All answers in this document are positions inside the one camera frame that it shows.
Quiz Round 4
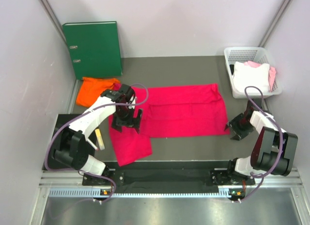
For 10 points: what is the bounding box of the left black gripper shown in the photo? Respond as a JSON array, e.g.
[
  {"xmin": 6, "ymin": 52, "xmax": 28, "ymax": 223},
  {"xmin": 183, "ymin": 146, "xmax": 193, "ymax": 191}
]
[{"xmin": 111, "ymin": 105, "xmax": 142, "ymax": 133}]

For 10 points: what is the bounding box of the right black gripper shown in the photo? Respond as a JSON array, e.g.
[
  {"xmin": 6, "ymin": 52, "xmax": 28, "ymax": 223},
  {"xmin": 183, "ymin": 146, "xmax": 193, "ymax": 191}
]
[{"xmin": 226, "ymin": 113, "xmax": 255, "ymax": 141}]

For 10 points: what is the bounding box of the magenta t shirt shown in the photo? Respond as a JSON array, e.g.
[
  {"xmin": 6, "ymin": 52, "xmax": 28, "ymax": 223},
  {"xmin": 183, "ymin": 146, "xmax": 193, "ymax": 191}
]
[{"xmin": 109, "ymin": 83, "xmax": 230, "ymax": 166}]

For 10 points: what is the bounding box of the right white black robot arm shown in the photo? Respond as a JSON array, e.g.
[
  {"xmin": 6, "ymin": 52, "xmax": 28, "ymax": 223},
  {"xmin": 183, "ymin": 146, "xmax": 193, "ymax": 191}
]
[{"xmin": 225, "ymin": 99, "xmax": 298, "ymax": 184}]

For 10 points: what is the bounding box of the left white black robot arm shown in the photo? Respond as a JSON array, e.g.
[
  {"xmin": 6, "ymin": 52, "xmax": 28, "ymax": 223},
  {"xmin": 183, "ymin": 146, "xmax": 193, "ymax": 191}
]
[{"xmin": 44, "ymin": 84, "xmax": 143, "ymax": 185}]

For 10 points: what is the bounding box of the white pink-tipped pen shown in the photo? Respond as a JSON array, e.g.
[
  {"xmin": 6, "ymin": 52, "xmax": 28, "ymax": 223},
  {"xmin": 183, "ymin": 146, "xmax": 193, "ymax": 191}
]
[{"xmin": 87, "ymin": 138, "xmax": 99, "ymax": 150}]

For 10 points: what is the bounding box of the orange t shirt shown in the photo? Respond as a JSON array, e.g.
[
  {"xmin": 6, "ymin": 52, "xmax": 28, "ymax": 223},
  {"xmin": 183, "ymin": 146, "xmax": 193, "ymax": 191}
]
[{"xmin": 76, "ymin": 77, "xmax": 121, "ymax": 107}]

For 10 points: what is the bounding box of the white t shirt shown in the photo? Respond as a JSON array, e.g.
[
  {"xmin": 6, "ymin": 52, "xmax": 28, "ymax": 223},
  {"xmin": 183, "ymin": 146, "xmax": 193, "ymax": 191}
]
[{"xmin": 232, "ymin": 62, "xmax": 270, "ymax": 94}]

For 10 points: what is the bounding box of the black mat left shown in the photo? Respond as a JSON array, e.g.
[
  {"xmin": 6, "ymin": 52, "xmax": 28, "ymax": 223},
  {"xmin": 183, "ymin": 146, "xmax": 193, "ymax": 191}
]
[{"xmin": 42, "ymin": 113, "xmax": 96, "ymax": 171}]

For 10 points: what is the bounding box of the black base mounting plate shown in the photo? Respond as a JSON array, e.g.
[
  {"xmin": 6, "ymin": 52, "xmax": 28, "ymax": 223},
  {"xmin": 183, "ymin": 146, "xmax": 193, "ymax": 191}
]
[{"xmin": 82, "ymin": 160, "xmax": 257, "ymax": 194}]

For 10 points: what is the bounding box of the light pink t shirt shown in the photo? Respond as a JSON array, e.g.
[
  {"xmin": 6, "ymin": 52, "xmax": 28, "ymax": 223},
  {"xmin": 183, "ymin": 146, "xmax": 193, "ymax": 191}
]
[{"xmin": 244, "ymin": 61, "xmax": 277, "ymax": 88}]

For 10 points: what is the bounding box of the white plastic basket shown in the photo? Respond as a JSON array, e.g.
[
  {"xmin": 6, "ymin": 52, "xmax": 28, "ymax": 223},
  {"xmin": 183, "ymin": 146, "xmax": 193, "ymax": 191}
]
[{"xmin": 224, "ymin": 47, "xmax": 282, "ymax": 99}]

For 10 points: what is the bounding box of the green ring binder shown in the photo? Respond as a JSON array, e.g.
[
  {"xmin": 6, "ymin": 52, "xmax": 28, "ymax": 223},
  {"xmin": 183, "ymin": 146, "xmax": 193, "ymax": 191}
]
[{"xmin": 62, "ymin": 21, "xmax": 123, "ymax": 80}]

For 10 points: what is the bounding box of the aluminium frame rail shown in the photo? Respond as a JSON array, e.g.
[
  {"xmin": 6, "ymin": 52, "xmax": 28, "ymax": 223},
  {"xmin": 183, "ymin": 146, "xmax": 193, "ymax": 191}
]
[{"xmin": 38, "ymin": 168, "xmax": 304, "ymax": 199}]

